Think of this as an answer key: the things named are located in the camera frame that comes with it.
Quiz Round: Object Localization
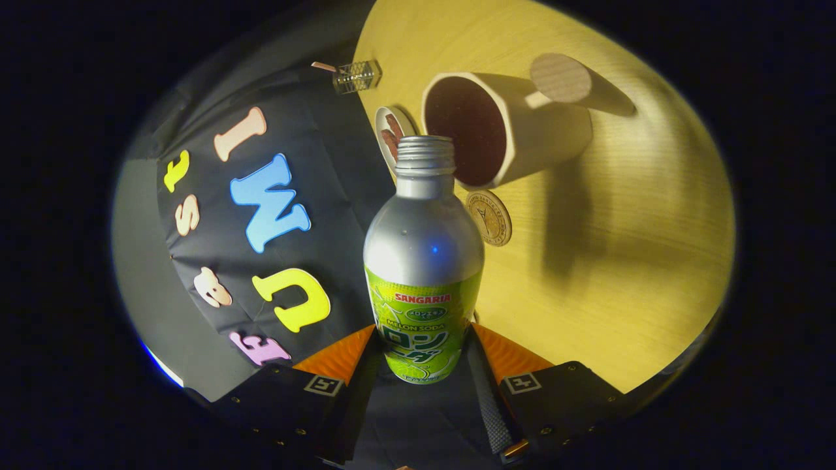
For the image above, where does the silver bottle with green label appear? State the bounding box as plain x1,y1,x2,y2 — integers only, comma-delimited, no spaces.
362,135,485,384

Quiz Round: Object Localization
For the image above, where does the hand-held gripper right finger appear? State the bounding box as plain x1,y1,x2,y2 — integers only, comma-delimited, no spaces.
465,322,628,464

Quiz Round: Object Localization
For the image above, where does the cream cup with wooden handle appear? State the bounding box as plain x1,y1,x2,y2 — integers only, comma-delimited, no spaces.
421,52,594,190

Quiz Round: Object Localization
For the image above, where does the round wooden coaster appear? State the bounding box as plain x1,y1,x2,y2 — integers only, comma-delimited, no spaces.
465,189,513,247

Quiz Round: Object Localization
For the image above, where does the white round plate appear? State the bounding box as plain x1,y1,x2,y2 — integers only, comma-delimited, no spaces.
374,106,419,180

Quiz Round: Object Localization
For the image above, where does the wire mesh holder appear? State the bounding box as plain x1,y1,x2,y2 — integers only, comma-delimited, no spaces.
332,60,383,95

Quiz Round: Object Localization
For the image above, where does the wooden table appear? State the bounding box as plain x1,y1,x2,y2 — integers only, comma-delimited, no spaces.
353,0,737,396

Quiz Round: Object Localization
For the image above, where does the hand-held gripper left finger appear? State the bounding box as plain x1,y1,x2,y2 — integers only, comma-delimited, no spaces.
209,324,386,465

